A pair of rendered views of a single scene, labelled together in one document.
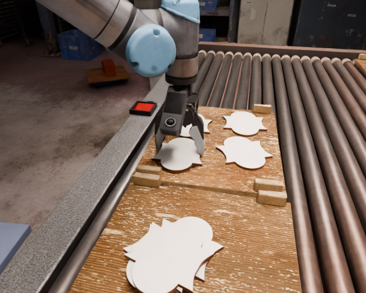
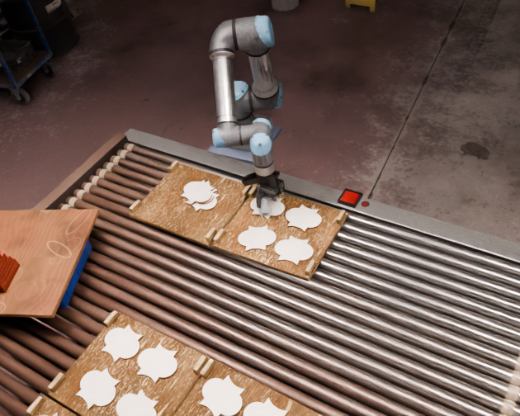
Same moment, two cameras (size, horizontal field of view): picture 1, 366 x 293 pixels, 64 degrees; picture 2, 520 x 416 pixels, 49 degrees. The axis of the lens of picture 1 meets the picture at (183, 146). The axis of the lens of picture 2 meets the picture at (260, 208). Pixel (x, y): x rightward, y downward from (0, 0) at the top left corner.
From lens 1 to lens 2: 2.28 m
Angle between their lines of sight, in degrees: 83
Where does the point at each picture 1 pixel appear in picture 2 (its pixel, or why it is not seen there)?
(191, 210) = (222, 205)
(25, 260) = (225, 160)
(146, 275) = (191, 185)
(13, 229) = not seen: hidden behind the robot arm
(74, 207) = (249, 170)
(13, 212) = (456, 207)
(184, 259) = (192, 195)
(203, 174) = (246, 215)
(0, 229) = not seen: hidden behind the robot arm
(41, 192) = (488, 224)
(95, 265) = (209, 176)
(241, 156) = (252, 234)
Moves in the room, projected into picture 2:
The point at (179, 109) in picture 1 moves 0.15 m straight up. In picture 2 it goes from (250, 177) to (243, 148)
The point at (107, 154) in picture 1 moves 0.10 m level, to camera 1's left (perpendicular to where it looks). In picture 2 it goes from (290, 180) to (296, 164)
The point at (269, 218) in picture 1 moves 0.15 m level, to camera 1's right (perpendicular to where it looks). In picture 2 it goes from (202, 232) to (187, 262)
